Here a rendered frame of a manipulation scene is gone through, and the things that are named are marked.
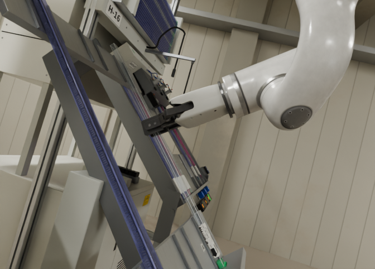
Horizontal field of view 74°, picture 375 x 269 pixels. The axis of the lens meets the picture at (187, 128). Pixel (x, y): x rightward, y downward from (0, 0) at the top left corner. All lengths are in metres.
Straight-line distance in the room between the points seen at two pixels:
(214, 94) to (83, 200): 0.27
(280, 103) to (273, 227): 2.75
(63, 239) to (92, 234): 0.04
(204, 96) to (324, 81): 0.19
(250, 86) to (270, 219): 2.68
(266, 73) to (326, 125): 2.75
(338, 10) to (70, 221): 0.49
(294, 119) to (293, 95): 0.04
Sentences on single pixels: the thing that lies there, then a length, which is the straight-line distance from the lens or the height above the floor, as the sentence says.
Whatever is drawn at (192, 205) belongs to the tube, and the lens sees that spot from 0.49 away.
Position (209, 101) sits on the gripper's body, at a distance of 0.45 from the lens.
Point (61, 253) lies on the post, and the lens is 0.46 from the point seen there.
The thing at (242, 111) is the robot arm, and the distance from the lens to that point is 0.47.
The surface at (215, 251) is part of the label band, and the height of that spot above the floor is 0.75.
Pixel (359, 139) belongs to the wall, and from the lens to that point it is 3.33.
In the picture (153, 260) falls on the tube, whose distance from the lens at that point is 0.29.
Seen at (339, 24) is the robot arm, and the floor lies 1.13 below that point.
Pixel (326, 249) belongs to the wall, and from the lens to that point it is 3.33.
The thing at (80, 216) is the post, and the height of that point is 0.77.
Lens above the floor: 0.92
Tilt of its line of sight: 3 degrees up
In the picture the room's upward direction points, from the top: 15 degrees clockwise
